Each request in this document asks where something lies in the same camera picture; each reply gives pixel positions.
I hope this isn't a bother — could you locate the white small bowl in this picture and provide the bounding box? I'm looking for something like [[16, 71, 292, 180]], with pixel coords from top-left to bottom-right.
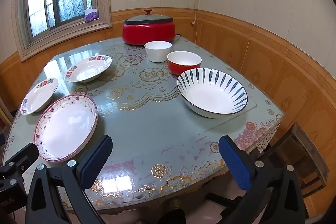
[[144, 41, 172, 63]]

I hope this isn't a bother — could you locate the pink floral plate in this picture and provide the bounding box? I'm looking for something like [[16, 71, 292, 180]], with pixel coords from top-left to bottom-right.
[[34, 94, 98, 163]]

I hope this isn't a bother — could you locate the small red patterned plate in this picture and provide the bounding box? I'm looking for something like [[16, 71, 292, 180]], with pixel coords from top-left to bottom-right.
[[20, 77, 59, 116]]

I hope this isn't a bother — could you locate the wooden stool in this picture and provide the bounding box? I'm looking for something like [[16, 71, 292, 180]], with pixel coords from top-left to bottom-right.
[[262, 122, 330, 198]]

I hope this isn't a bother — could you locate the blue striped large bowl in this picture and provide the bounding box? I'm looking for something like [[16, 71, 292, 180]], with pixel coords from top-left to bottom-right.
[[176, 68, 248, 119]]

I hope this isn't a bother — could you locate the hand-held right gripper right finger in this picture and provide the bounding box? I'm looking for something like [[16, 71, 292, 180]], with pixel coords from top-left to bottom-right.
[[218, 135, 306, 224]]

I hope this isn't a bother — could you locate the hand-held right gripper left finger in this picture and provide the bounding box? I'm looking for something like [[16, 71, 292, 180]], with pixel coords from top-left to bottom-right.
[[25, 135, 113, 224]]

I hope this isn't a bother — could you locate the large red patterned plate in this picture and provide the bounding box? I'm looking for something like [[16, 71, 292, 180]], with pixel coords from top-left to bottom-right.
[[64, 55, 113, 83]]

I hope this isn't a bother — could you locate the red bowl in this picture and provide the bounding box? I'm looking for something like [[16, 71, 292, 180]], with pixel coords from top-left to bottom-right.
[[167, 51, 202, 76]]

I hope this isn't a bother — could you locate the red electric cooker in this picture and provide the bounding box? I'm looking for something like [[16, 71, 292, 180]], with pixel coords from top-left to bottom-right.
[[122, 21, 177, 45]]

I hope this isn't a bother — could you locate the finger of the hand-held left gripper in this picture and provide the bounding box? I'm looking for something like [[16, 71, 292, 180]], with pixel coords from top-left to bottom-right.
[[0, 143, 39, 181]]

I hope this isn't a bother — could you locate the purple tissue pack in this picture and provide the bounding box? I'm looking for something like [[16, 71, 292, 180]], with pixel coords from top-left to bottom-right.
[[84, 7, 100, 22]]

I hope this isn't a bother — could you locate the grey cooker lid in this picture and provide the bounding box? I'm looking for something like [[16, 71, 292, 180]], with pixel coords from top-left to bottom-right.
[[124, 9, 174, 26]]

